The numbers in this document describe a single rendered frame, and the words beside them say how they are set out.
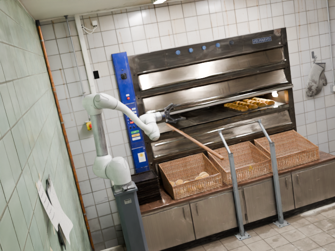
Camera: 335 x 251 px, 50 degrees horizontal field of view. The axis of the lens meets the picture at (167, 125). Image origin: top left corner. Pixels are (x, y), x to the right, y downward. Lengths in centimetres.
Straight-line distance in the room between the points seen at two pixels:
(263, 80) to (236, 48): 53
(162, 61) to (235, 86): 93
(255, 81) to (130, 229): 230
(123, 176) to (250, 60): 216
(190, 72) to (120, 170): 156
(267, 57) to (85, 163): 245
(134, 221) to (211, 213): 102
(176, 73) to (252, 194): 156
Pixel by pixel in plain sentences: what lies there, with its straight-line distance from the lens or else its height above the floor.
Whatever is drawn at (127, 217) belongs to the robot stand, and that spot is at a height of 76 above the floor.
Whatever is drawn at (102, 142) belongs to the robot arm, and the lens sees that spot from 319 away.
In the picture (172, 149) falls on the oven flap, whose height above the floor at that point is 98.
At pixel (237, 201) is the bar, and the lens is 393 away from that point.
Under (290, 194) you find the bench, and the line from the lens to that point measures 431.
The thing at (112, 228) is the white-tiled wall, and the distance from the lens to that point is 431.
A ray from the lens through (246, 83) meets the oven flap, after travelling 437.
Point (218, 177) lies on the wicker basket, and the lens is 388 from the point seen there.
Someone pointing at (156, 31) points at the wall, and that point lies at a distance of 400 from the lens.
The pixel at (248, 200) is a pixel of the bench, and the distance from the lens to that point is 406.
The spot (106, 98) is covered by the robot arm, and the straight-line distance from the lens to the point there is 302.
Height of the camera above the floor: 211
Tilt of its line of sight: 12 degrees down
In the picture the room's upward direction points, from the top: 10 degrees counter-clockwise
